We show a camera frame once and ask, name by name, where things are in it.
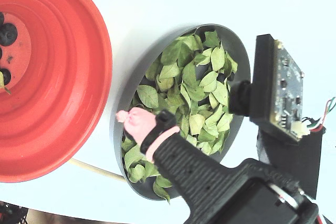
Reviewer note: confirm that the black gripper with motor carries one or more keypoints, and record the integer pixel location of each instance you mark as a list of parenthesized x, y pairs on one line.
[(207, 179)]

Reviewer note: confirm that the large long green leaf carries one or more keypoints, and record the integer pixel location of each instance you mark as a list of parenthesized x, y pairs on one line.
[(1, 81)]

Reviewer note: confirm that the green leaves pile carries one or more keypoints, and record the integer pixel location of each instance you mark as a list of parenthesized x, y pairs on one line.
[(148, 95)]

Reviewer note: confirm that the dark grey round bowl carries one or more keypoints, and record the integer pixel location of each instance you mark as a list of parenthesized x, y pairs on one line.
[(236, 43)]

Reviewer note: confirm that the red ribbed plastic cup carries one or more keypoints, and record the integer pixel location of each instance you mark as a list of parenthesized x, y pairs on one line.
[(65, 77)]

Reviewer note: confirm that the black mesh object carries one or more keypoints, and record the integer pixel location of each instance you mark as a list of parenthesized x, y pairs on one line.
[(10, 213)]

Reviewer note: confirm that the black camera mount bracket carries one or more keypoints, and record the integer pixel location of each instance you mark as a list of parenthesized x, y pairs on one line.
[(294, 161)]

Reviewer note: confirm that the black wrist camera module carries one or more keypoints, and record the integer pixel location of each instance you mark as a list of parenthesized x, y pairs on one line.
[(265, 82)]

